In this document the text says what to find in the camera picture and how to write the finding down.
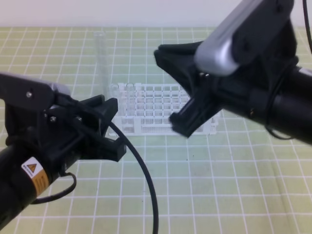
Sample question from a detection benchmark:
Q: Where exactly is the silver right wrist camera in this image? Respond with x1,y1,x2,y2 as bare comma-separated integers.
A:
194,0,294,76

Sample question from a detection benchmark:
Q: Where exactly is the black camera cable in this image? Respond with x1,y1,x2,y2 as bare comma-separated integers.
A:
31,121,159,234
302,0,312,54

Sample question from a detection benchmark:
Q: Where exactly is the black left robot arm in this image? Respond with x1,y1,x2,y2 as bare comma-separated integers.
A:
0,95,126,227

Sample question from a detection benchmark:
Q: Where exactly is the black right camera cable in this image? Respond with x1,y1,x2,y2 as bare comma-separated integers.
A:
302,0,312,54

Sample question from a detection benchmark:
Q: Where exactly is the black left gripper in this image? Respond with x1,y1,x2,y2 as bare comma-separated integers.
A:
4,95,126,176

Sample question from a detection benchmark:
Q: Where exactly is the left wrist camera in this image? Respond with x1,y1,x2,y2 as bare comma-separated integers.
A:
0,72,71,113

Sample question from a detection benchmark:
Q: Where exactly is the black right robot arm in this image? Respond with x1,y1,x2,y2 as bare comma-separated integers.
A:
154,16,312,144

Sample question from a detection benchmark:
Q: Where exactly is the clear glass test tube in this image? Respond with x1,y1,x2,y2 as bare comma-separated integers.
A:
94,31,110,99

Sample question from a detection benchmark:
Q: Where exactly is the white plastic test tube rack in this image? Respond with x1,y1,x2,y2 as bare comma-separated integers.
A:
106,82,222,136

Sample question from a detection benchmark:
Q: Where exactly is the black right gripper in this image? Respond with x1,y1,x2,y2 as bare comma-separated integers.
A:
154,19,300,138

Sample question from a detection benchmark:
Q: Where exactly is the black left camera cable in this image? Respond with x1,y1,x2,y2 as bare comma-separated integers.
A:
31,121,159,234

